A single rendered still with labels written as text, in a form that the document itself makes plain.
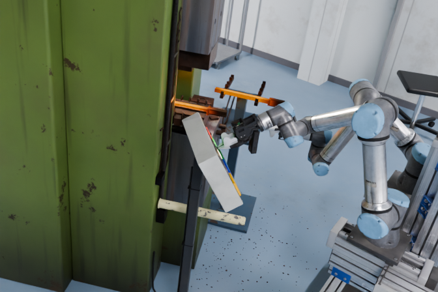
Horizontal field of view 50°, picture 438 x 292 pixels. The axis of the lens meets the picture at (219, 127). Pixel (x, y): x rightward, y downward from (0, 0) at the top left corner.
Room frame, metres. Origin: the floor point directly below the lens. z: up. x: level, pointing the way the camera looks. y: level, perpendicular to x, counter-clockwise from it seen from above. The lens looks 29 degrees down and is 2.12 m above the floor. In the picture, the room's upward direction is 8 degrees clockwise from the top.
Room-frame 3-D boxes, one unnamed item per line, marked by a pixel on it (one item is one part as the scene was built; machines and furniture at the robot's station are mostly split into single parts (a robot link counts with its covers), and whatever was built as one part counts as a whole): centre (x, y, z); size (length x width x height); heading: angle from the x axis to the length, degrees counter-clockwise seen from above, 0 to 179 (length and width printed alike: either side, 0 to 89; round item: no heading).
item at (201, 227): (2.25, 0.29, 0.23); 0.56 x 0.38 x 0.47; 83
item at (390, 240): (1.58, -0.76, 0.87); 0.15 x 0.15 x 0.10
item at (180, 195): (2.25, 0.29, 0.69); 0.56 x 0.38 x 0.45; 83
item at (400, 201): (1.58, -0.75, 0.98); 0.13 x 0.12 x 0.14; 141
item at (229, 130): (2.65, -0.12, 0.69); 0.40 x 0.30 x 0.02; 170
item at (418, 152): (2.01, -1.02, 0.98); 0.13 x 0.12 x 0.14; 2
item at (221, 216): (1.82, 0.03, 0.62); 0.44 x 0.05 x 0.05; 83
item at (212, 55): (2.20, 0.28, 1.32); 0.42 x 0.20 x 0.10; 83
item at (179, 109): (2.20, 0.28, 0.96); 0.42 x 0.20 x 0.09; 83
